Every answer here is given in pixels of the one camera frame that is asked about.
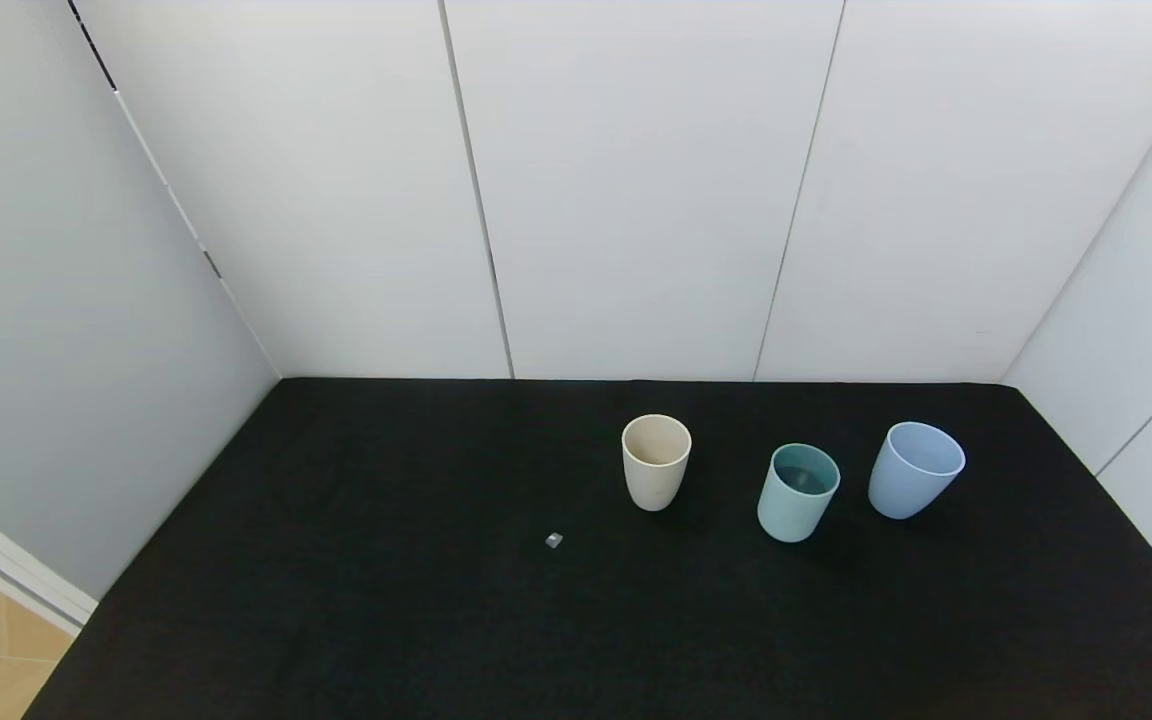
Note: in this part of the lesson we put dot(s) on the teal plastic cup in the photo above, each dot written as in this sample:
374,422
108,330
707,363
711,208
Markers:
791,515

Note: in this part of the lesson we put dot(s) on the beige plastic cup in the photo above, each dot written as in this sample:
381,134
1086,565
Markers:
654,485

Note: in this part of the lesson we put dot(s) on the black tablecloth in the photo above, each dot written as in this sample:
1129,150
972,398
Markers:
386,600

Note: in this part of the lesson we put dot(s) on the light blue plastic cup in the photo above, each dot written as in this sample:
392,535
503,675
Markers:
901,495

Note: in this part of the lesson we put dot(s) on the black panel hinge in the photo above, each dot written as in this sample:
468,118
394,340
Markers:
212,264

